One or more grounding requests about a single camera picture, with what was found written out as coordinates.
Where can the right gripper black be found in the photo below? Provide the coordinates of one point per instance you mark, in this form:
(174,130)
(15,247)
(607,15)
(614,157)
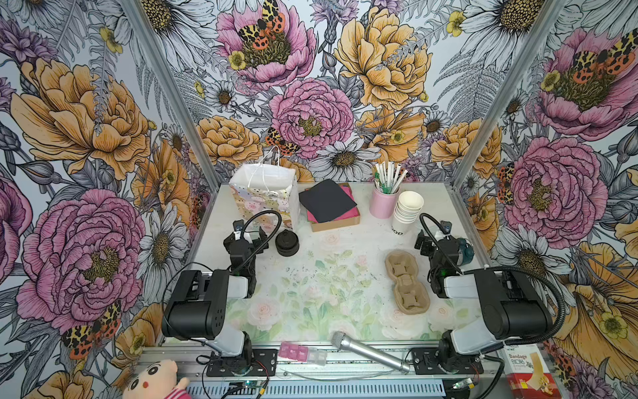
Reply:
(429,243)

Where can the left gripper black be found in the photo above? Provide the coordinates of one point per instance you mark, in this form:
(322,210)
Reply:
(244,237)

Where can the stack of black lids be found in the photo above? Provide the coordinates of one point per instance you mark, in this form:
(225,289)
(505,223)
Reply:
(287,243)

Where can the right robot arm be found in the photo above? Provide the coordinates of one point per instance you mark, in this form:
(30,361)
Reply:
(517,307)

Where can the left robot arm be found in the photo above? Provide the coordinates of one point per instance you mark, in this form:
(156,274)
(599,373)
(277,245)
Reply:
(196,309)

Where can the teal alarm clock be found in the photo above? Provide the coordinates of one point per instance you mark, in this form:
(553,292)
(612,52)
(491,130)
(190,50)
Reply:
(466,252)

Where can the brown pulp cup carrier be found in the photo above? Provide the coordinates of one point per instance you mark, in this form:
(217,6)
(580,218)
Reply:
(410,294)

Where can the stack of white paper cups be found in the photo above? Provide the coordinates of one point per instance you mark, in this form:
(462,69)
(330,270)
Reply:
(406,212)

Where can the pastel patterned gift bag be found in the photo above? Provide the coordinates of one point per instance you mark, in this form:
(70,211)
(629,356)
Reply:
(267,184)

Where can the white paper straws bundle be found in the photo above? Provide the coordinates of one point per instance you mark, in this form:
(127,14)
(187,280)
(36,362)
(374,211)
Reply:
(388,177)

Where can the cardboard napkin box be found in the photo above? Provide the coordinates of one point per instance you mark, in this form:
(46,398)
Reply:
(318,227)

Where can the black napkin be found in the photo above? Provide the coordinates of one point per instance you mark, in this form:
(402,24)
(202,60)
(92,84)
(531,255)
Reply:
(327,201)

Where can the pink plastic tray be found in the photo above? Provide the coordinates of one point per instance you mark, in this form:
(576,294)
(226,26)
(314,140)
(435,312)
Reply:
(301,353)

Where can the silver microphone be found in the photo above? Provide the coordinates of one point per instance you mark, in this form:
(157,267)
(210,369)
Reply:
(342,341)

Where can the bandage box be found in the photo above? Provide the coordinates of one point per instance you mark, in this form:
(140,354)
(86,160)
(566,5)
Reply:
(527,373)

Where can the plush doll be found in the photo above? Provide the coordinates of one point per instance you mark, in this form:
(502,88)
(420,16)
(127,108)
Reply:
(158,381)

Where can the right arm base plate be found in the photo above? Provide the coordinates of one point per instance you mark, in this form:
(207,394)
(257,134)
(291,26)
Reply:
(431,361)

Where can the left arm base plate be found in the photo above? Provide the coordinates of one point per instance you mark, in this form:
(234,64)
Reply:
(255,363)

